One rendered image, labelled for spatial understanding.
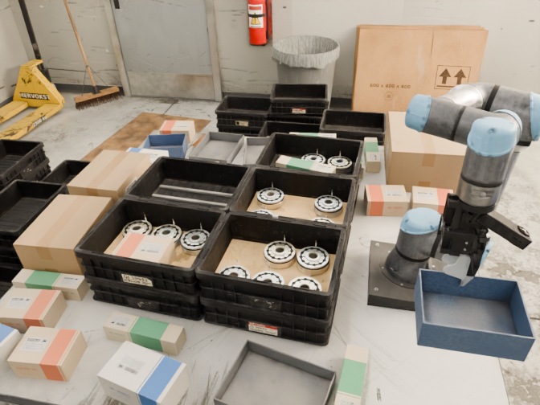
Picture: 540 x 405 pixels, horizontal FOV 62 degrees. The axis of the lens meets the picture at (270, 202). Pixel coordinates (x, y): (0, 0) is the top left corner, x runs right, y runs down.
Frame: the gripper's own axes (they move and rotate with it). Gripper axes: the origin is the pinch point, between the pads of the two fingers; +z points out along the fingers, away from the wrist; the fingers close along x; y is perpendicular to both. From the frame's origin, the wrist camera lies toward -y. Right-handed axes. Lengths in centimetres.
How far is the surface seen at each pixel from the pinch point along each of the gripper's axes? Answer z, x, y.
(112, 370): 35, 14, 83
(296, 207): 24, -61, 48
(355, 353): 35.9, -6.6, 20.9
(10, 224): 57, -69, 192
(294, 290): 18.7, -9.3, 38.9
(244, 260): 27, -29, 59
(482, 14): -6, -345, -54
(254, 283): 19, -10, 50
